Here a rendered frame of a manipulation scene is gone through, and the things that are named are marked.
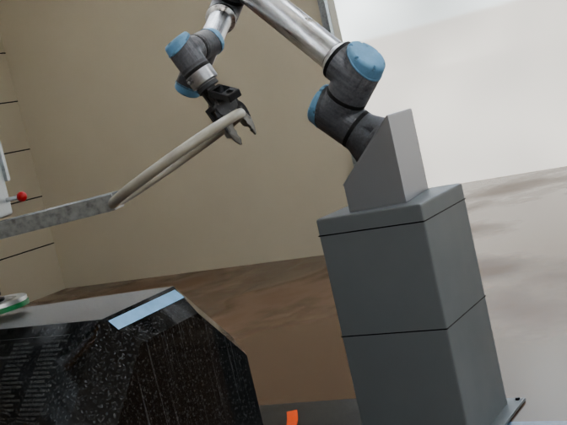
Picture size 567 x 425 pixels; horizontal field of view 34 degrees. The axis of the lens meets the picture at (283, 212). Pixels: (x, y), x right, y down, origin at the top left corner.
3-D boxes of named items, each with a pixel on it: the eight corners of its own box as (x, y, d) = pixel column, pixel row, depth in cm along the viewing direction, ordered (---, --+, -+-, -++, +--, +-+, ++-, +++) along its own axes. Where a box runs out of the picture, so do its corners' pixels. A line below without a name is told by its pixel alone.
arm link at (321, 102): (355, 138, 334) (317, 111, 338) (375, 101, 324) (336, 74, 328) (336, 151, 322) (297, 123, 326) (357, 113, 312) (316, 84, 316)
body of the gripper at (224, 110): (233, 115, 288) (211, 83, 287) (242, 106, 280) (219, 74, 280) (215, 126, 285) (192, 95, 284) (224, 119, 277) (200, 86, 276)
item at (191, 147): (94, 219, 249) (88, 210, 249) (131, 201, 297) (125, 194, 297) (240, 115, 244) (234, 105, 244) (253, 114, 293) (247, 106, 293)
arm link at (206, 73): (213, 59, 279) (189, 75, 275) (223, 72, 279) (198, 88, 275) (204, 69, 287) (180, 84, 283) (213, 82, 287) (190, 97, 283)
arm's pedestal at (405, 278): (403, 403, 366) (358, 197, 357) (526, 400, 339) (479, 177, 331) (348, 456, 324) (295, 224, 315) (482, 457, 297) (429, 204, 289)
